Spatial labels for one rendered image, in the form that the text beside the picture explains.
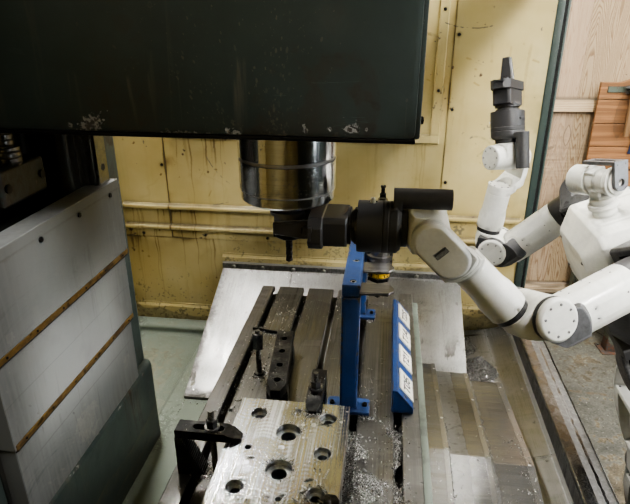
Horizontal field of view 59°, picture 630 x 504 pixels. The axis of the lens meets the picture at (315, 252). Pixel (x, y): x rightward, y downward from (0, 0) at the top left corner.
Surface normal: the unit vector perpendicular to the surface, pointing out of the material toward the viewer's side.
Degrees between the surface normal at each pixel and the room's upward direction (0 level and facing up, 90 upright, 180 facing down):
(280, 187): 90
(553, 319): 72
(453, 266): 93
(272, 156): 90
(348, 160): 90
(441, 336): 24
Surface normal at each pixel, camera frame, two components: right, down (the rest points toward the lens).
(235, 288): -0.05, -0.68
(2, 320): 0.99, 0.06
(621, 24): -0.07, 0.39
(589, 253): -0.94, -0.01
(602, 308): 0.23, 0.08
